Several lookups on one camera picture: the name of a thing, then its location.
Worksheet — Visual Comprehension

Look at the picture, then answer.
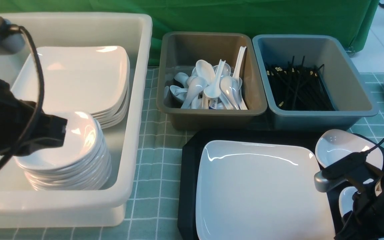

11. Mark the large white square plate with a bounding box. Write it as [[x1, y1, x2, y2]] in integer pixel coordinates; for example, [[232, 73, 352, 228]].
[[195, 140, 335, 240]]

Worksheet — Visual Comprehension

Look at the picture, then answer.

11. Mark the white small bowl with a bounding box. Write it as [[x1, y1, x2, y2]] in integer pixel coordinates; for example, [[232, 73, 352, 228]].
[[314, 129, 375, 168], [338, 186, 357, 217]]

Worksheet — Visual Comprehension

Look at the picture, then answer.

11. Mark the white ceramic spoon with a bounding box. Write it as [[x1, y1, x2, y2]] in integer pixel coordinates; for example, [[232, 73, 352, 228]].
[[204, 60, 226, 99]]

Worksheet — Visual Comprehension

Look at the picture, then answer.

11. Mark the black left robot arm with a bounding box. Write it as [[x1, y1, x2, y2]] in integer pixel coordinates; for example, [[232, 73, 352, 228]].
[[0, 79, 68, 156]]

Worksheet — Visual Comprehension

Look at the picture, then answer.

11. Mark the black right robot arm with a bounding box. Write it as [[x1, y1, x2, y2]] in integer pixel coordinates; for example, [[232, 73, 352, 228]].
[[334, 175, 384, 240]]

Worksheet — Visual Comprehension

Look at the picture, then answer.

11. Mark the pile of white spoons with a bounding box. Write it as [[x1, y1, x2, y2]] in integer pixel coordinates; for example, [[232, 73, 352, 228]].
[[163, 46, 248, 110]]

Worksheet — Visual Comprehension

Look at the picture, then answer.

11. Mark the brown plastic bin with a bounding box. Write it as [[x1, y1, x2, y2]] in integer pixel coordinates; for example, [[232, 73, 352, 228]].
[[156, 32, 268, 131]]

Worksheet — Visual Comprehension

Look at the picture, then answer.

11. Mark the green checked tablecloth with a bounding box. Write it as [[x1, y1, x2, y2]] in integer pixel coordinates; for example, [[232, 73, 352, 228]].
[[0, 67, 384, 240]]

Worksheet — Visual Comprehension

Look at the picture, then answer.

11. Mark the stack of white square plates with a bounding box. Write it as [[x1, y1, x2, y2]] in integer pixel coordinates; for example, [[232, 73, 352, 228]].
[[11, 46, 131, 130]]

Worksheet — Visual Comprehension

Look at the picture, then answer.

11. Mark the pile of black chopsticks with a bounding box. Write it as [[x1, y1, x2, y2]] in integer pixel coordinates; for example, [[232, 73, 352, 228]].
[[265, 56, 336, 111]]

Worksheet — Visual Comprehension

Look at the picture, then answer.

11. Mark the stack of white bowls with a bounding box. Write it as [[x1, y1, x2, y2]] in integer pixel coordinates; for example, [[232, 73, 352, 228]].
[[14, 111, 112, 190]]

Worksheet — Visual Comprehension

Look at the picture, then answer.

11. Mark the grey-blue plastic bin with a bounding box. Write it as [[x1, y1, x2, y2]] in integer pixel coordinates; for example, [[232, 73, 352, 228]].
[[252, 34, 379, 131]]

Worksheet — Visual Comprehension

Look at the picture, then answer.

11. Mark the green backdrop cloth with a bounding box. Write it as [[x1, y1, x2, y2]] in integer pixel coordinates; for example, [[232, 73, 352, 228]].
[[0, 0, 379, 65]]

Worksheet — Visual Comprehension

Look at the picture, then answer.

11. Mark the large white plastic tub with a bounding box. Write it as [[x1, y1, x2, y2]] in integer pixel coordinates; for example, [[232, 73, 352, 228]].
[[0, 12, 152, 228]]

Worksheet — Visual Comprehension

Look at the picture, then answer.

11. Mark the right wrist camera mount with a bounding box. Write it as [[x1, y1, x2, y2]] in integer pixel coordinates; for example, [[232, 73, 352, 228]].
[[314, 151, 382, 193]]

